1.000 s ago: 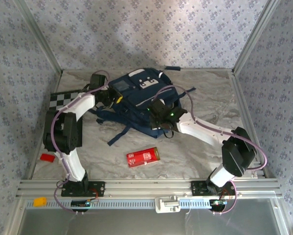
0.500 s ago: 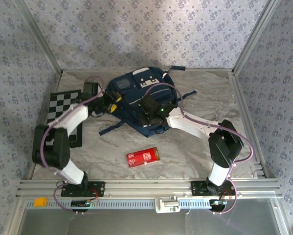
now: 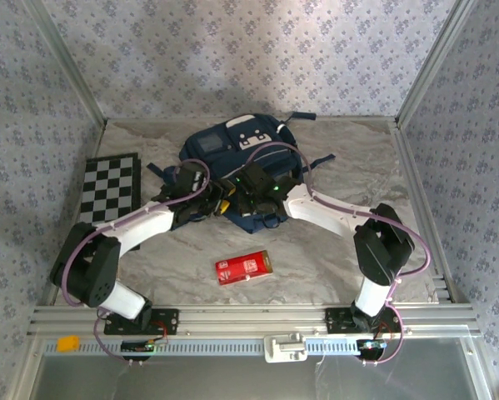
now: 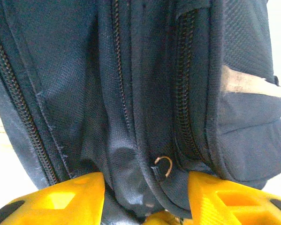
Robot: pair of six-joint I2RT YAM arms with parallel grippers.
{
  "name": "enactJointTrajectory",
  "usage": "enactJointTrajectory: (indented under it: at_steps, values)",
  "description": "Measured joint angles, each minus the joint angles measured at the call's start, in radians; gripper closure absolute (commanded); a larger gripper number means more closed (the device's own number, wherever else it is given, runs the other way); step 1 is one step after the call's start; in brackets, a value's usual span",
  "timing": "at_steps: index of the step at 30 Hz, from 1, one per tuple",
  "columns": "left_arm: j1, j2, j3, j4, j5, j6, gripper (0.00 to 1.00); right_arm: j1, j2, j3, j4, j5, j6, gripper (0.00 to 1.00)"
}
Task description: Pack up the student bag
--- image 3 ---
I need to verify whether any navy blue backpack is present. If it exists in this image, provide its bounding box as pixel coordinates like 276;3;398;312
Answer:
147;111;337;234

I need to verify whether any red rectangular box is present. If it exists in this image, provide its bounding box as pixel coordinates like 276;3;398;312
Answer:
214;249;274;287

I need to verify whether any black grey chessboard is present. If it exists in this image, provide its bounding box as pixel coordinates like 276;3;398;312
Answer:
81;152;144;226

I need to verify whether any white plastic latch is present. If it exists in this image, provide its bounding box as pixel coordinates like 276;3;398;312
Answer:
263;332;309;363

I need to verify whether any small circuit board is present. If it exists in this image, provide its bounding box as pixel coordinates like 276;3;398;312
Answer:
356;339;387;360
121;339;155;362

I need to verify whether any grey metal panel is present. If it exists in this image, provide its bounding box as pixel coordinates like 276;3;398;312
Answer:
36;356;483;400

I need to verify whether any aluminium side rail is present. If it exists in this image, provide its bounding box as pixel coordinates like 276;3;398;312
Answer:
36;118;108;308
390;118;471;305

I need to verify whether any aluminium front rail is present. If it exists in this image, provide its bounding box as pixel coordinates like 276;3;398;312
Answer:
27;303;482;337

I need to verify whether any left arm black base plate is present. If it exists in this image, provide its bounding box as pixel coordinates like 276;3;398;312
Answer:
103;308;179;336

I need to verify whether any grey slotted cable duct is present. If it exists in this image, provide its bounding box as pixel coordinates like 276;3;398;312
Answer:
42;337;400;358

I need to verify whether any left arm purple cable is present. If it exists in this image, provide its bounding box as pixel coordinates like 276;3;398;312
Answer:
59;160;212;368

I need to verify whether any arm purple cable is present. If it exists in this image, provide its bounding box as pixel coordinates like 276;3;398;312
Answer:
59;160;212;368
247;141;432;367

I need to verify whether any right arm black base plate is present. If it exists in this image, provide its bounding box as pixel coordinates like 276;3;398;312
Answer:
324;307;402;334

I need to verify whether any aluminium frame post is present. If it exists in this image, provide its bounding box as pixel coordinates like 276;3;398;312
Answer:
393;0;483;126
22;0;108;128

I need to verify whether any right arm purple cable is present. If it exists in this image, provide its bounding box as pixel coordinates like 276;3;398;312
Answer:
247;141;432;367

